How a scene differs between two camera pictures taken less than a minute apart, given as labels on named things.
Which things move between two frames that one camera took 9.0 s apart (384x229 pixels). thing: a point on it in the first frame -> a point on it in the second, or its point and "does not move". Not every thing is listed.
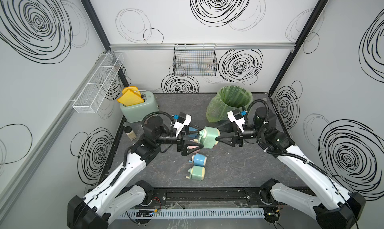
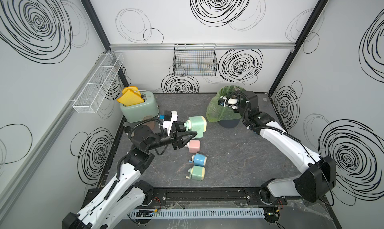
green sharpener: [207, 136] -> [198, 124]
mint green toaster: [137, 112] does not move
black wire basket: [195, 59] does not move
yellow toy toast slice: [130, 95] does not move
